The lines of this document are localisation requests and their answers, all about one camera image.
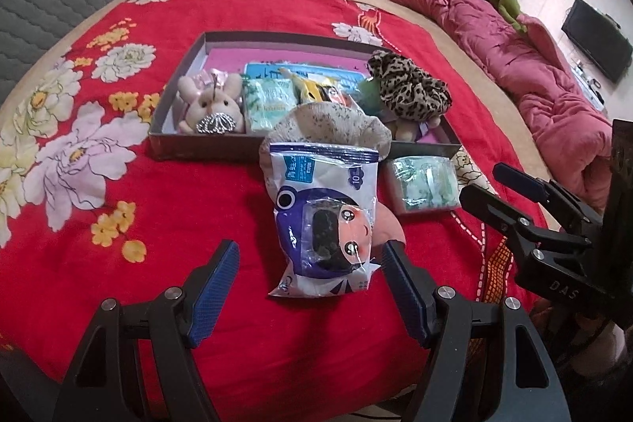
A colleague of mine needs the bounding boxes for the light blue tissue pack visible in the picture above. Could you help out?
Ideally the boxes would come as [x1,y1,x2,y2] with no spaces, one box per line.
[242,76,302,133]

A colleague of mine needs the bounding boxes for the beige plush toy purple dress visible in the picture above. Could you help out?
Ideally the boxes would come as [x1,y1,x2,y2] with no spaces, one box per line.
[383,113,443,142]

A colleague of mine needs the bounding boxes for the grey cardboard box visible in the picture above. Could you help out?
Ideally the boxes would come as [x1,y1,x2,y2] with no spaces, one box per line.
[147,31,463,163]

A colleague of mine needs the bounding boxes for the person's right forearm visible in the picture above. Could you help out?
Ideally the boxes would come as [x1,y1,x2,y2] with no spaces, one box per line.
[576,313,626,373]

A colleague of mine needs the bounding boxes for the speckled beige cloth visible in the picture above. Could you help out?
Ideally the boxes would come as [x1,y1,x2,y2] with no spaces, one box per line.
[260,102,393,176]

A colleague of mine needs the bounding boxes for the pink bunny plush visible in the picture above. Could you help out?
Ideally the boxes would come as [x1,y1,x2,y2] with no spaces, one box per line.
[175,68,246,136]

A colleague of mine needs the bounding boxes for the cartoon face mask packet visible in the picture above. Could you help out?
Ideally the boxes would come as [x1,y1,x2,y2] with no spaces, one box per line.
[267,142,384,299]

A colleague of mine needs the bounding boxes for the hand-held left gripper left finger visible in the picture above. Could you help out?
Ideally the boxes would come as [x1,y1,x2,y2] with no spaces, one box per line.
[52,239,241,422]

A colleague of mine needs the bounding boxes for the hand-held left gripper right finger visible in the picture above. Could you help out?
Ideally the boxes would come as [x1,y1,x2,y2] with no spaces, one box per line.
[381,240,569,422]

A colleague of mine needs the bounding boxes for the yellow packet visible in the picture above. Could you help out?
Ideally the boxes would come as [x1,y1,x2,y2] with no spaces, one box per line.
[279,68,342,104]

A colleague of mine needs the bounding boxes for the leopard print scrunchie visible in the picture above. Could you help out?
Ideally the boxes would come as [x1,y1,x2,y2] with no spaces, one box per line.
[367,50,452,122]

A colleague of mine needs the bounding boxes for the green ball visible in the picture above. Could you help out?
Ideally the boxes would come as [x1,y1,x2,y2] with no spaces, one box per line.
[357,76,384,104]

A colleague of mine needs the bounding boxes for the green white tissue pack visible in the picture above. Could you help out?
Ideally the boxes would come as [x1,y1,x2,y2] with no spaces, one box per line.
[385,155,462,216]

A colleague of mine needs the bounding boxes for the pink quilt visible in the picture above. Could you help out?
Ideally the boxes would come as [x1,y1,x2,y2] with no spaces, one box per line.
[376,0,616,212]

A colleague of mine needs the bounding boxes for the black television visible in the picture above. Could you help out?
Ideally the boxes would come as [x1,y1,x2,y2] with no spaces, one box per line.
[561,0,633,84]

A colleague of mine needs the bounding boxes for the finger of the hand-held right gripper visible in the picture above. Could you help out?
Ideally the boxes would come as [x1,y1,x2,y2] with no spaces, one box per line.
[493,162,601,232]
[459,185,591,265]

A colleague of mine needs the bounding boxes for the red floral blanket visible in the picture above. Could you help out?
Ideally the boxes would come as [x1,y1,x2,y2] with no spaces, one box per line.
[0,0,550,413]

